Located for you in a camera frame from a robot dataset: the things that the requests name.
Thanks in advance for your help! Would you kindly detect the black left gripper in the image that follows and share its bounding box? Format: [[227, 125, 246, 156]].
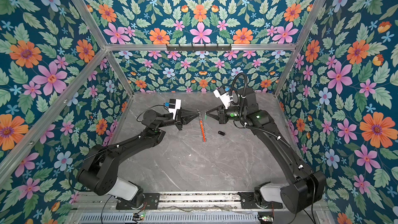
[[155, 106, 198, 132]]

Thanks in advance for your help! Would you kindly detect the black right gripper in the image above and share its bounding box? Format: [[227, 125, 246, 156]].
[[206, 103, 247, 125]]

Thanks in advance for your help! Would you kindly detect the metal keyring holder red handle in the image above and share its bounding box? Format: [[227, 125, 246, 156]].
[[199, 113, 206, 143]]

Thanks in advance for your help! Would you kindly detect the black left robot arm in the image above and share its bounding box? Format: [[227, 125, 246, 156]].
[[77, 109, 200, 201]]

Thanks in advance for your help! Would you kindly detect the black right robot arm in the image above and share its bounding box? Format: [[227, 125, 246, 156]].
[[206, 73, 326, 214]]

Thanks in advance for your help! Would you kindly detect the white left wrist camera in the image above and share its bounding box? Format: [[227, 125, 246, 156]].
[[165, 99, 181, 120]]

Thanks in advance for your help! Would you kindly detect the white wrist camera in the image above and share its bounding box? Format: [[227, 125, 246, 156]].
[[213, 87, 232, 109], [165, 99, 181, 120]]

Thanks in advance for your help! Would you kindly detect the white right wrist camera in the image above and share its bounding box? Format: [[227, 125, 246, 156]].
[[213, 87, 232, 109]]

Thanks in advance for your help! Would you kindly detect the black hook rail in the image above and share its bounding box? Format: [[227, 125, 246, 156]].
[[166, 44, 232, 52]]

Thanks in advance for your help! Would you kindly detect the aluminium mounting rail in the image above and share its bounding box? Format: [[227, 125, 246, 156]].
[[74, 191, 330, 212]]

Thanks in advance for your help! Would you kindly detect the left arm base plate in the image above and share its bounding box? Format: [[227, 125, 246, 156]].
[[116, 193, 160, 211]]

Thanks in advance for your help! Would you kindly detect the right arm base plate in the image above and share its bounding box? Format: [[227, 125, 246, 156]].
[[237, 192, 283, 209]]

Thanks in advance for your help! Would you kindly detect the white vented cable duct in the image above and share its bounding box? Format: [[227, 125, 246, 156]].
[[78, 212, 260, 224]]

